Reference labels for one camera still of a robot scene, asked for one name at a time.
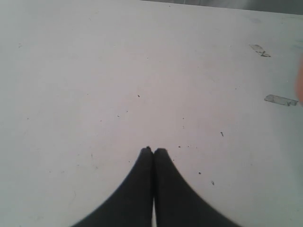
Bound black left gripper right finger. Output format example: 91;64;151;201
153;148;234;227

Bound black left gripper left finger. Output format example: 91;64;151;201
74;147;154;227

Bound terracotta ceramic mug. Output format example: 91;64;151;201
295;55;303;105

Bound clear tape piece near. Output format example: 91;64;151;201
264;95;298;106

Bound clear tape piece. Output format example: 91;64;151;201
249;44;271;57
264;95;298;106

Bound clear tape piece far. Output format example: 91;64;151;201
249;44;271;57

